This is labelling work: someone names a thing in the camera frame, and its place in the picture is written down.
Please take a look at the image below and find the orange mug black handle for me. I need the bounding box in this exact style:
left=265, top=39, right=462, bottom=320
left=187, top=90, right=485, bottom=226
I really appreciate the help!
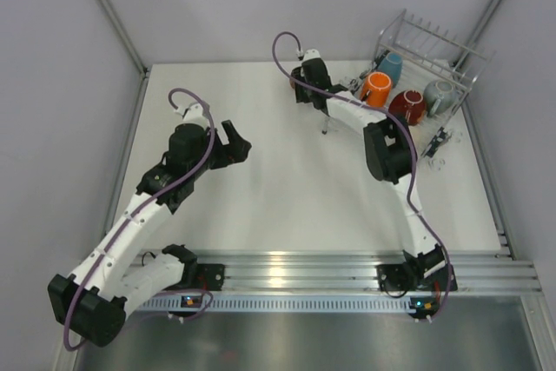
left=359, top=71, right=393, bottom=108

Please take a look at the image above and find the blue ceramic mug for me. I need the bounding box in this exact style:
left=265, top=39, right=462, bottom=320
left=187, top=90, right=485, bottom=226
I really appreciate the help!
left=377, top=52, right=403, bottom=87

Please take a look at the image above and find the white and red mug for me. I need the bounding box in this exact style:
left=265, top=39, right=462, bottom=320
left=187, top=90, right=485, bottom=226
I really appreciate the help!
left=388, top=89, right=427, bottom=126

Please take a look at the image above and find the grey ceramic mug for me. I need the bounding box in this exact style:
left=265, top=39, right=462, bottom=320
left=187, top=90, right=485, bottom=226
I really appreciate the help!
left=423, top=79, right=457, bottom=117

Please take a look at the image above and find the beige tumbler cup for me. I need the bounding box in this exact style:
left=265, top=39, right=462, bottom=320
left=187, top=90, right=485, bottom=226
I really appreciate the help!
left=411, top=129, right=429, bottom=154

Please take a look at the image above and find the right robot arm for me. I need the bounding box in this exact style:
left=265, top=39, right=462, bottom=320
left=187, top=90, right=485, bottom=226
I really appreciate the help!
left=289, top=49, right=453, bottom=290

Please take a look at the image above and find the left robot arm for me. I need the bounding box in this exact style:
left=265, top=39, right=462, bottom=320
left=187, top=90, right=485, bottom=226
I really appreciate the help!
left=47, top=120, right=251, bottom=352

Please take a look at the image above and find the silver metal dish rack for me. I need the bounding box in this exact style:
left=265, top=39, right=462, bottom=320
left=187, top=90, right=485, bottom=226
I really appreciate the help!
left=335, top=11, right=493, bottom=161

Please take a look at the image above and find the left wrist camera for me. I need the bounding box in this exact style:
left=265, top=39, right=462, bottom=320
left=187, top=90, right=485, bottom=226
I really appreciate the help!
left=174, top=103, right=209, bottom=127

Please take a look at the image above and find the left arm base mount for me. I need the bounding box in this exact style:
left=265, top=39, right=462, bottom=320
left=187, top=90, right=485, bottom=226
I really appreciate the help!
left=186, top=263, right=225, bottom=291

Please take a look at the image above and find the slotted cable duct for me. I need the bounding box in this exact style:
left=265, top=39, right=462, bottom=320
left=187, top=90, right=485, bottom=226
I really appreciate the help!
left=129, top=295, right=418, bottom=314

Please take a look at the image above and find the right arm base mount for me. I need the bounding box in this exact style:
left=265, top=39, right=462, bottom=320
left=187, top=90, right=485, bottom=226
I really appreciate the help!
left=376, top=263, right=413, bottom=299

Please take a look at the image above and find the aluminium mounting rail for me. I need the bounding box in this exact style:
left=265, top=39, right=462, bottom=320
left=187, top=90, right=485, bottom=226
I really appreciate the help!
left=195, top=249, right=541, bottom=295

